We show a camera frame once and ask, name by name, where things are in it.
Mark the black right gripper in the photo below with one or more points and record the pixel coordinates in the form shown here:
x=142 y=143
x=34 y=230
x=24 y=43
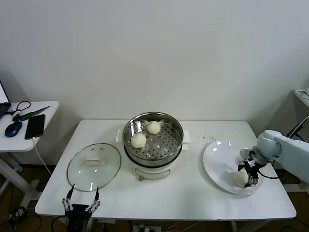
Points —
x=252 y=165

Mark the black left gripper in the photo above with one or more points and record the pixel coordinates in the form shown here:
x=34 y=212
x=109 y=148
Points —
x=77 y=210

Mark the white steamed baozi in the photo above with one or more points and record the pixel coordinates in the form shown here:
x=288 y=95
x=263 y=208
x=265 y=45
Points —
x=138 y=140
x=239 y=179
x=238 y=159
x=153 y=127

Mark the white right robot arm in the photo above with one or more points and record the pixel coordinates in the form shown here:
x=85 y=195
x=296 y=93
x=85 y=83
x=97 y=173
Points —
x=289 y=147

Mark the stainless steel steamer basket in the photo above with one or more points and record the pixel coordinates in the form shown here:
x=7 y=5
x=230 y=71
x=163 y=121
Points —
x=169 y=147

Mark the white round plate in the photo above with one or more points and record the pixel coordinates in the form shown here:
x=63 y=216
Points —
x=217 y=164

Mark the white floor power strip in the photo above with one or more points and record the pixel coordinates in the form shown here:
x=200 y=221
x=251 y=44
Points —
x=149 y=229

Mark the white electric cooker base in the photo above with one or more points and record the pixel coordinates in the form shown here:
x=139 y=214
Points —
x=152 y=172

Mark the black smartphone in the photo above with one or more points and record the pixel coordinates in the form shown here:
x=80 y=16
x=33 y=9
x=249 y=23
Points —
x=35 y=126

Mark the white side shelf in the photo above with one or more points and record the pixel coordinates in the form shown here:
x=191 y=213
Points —
x=299 y=97

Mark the white side table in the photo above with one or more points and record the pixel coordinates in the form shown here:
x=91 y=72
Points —
x=49 y=108

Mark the blue computer mouse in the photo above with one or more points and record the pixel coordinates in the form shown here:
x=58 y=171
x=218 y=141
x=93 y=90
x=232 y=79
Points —
x=13 y=128

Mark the black laptop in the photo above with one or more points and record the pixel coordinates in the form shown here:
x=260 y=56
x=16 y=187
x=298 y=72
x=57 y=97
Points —
x=3 y=107

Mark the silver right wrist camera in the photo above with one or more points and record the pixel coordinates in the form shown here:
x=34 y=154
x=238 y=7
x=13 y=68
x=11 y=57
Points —
x=246 y=154

